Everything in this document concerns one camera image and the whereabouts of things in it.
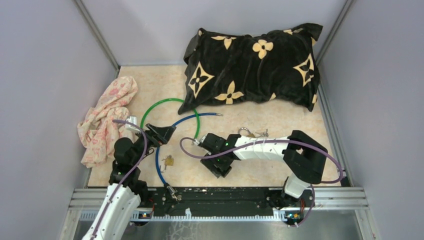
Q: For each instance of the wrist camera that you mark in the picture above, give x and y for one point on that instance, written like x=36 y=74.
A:
x=213 y=144
x=131 y=124

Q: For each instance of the aluminium frame rail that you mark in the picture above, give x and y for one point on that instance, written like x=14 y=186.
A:
x=89 y=201

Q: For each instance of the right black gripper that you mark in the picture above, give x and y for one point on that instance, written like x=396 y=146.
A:
x=208 y=162

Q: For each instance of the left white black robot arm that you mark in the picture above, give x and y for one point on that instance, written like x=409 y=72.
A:
x=126 y=191

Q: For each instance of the pink floral white cloth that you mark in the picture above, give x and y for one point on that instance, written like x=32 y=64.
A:
x=97 y=132

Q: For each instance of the green cable lock loop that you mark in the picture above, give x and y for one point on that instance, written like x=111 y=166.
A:
x=196 y=114

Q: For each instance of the large brass padlock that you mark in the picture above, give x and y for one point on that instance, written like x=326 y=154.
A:
x=243 y=131

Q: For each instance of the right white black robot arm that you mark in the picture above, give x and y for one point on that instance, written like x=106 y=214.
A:
x=304 y=156

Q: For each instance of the black pillow with beige flowers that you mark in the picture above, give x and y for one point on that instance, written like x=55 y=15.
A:
x=224 y=69

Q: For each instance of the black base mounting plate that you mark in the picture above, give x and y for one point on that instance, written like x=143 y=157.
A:
x=222 y=201

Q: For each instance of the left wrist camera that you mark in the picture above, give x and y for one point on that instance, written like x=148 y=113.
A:
x=131 y=124

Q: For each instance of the small brass padlock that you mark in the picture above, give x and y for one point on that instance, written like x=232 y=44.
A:
x=167 y=161

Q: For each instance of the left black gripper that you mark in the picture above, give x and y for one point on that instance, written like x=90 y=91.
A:
x=163 y=134

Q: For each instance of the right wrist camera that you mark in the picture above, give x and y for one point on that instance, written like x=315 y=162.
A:
x=213 y=144

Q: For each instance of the blue cable lock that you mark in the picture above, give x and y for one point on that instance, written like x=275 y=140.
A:
x=157 y=164

